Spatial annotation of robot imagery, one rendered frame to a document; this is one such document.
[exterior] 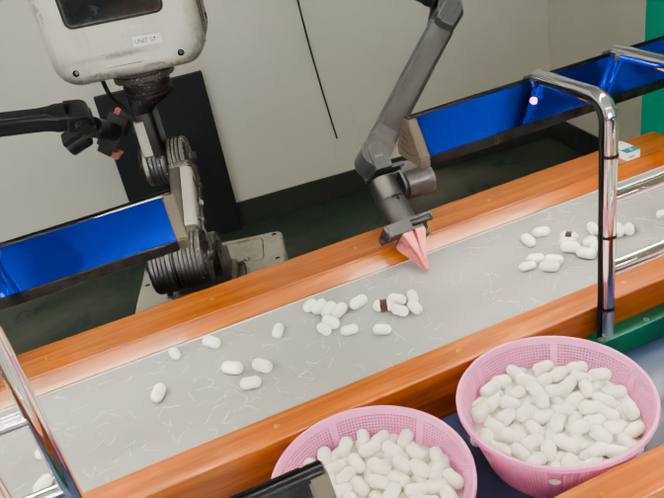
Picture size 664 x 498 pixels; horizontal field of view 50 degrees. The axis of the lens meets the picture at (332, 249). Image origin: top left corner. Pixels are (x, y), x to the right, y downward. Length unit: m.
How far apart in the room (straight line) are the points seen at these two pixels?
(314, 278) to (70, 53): 0.69
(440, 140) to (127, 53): 0.78
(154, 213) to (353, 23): 2.40
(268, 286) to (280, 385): 0.27
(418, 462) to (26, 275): 0.56
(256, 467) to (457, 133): 0.56
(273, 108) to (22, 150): 1.06
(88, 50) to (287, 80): 1.72
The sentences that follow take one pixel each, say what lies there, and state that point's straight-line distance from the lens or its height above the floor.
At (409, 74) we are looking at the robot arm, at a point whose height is 1.04.
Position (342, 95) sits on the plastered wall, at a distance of 3.33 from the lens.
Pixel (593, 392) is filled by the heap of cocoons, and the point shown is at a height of 0.74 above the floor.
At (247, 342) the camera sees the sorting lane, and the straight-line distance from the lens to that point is 1.29.
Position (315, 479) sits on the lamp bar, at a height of 1.11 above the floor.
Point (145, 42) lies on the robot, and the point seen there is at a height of 1.18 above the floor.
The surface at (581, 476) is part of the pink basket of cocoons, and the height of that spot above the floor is 0.74.
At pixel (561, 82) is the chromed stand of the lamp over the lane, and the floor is 1.12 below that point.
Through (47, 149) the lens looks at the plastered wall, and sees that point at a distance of 3.24.
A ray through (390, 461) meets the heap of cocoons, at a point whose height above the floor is 0.73.
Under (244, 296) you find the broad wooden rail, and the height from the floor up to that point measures 0.76.
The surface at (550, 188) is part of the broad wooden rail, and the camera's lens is 1.60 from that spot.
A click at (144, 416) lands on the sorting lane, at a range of 1.21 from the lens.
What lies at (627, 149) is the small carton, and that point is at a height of 0.78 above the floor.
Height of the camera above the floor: 1.47
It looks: 29 degrees down
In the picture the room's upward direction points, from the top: 11 degrees counter-clockwise
